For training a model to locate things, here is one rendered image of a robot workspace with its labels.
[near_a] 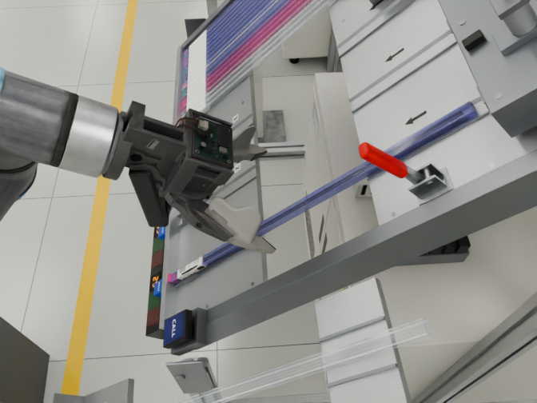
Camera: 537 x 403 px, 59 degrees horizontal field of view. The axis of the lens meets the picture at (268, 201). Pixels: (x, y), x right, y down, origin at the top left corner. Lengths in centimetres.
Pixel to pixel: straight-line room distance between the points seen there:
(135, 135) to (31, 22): 229
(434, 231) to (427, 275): 43
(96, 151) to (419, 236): 33
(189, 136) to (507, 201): 31
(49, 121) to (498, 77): 40
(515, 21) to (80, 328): 143
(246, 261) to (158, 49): 181
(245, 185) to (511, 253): 55
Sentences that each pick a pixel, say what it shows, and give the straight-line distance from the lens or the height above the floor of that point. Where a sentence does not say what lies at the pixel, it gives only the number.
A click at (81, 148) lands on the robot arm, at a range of 48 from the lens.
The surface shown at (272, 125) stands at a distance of 195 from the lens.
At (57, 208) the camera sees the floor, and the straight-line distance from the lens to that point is 187.
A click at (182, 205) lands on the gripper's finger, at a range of 52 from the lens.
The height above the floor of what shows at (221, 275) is 80.
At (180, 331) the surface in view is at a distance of 66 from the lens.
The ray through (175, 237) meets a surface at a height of 73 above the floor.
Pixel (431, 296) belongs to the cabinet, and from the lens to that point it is 92.
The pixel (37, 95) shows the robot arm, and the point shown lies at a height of 113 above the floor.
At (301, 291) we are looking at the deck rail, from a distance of 60.
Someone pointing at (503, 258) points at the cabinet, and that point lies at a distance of 101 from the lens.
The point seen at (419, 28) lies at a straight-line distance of 65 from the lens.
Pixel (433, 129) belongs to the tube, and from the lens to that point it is 53.
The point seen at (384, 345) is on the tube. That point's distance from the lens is 42.
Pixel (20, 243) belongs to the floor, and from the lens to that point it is 184.
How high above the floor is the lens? 142
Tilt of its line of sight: 56 degrees down
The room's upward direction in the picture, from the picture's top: straight up
